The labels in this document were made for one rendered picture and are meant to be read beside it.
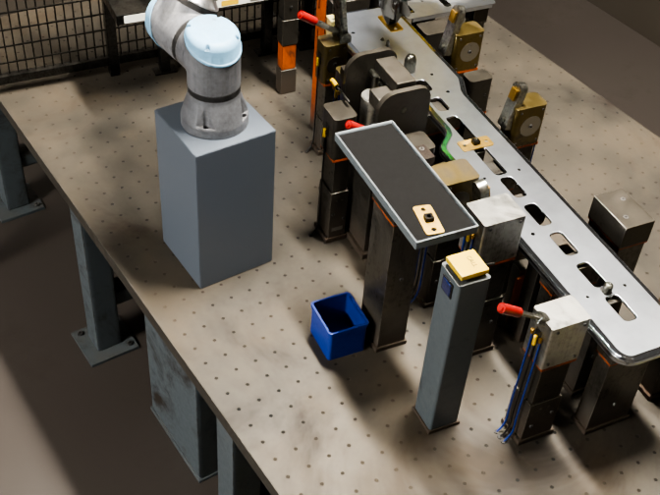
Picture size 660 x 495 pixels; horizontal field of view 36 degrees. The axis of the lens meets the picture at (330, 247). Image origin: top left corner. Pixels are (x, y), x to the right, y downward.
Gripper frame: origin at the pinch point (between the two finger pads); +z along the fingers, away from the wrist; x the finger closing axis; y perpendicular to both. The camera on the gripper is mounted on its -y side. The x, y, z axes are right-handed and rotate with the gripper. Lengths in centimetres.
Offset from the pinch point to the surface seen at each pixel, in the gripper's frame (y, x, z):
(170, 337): 53, -79, 38
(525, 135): 43.7, 16.9, 11.8
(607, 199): 78, 15, 5
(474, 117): 37.1, 5.3, 8.2
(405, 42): 0.4, 5.2, 8.5
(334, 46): 2.8, -17.5, 3.7
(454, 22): 6.8, 15.5, 0.4
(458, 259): 94, -35, -8
